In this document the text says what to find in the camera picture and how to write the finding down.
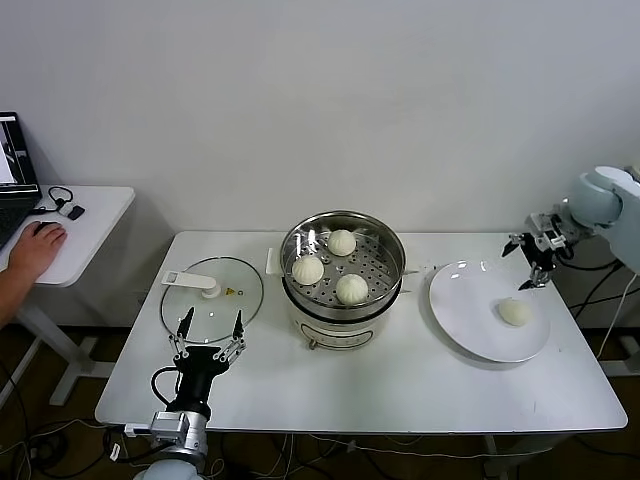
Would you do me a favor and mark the perforated steel steamer basket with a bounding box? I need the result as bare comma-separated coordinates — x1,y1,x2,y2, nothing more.
278,211,406,317

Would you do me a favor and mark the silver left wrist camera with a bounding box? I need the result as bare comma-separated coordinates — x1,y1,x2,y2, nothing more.
123,410,190,444

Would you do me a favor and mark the glass lid with white handle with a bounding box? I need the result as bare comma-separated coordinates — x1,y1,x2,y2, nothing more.
159,255,265,346

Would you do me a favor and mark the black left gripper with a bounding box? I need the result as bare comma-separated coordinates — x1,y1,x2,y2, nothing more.
167,306,247,414

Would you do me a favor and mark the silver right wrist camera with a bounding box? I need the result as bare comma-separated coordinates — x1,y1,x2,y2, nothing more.
527,209,569,246

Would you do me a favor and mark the black cable with white plug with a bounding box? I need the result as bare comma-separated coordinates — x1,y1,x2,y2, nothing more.
28,185,75,217

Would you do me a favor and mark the thin white hanging cable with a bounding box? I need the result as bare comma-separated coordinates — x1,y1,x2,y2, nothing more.
597,293,627,360

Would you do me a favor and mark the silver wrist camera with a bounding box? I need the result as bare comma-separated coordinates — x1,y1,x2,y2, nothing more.
527,209,569,246
123,410,190,444

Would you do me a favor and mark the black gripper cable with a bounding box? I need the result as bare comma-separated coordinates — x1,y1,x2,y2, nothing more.
150,365,182,409
552,243,626,275

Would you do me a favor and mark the white steamed baozi bun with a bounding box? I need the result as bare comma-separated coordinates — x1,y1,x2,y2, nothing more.
334,273,370,306
291,256,325,286
497,298,533,328
327,228,358,258

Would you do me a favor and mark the white round plate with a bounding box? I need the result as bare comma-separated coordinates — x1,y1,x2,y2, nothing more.
428,258,552,364

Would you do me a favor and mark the white floor cable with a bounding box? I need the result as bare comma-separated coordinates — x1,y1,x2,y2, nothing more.
279,432,494,459

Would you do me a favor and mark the person right hand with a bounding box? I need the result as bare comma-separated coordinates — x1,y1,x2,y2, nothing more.
7,222,69,287

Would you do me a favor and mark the white side table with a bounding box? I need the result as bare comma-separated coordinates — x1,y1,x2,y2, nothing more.
0,185,136,407

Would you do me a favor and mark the white electric cooker pot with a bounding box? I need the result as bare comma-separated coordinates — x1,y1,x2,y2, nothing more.
264,245,420,354

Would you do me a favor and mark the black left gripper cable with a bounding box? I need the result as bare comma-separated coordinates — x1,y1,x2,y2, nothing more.
150,365,182,409

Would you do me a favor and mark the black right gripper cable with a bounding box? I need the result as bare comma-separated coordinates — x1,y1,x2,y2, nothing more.
552,243,626,275

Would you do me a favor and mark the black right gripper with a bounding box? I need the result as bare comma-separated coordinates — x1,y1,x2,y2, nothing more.
501,232,556,293

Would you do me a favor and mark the black laptop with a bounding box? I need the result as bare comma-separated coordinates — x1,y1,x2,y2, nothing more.
0,110,44,251

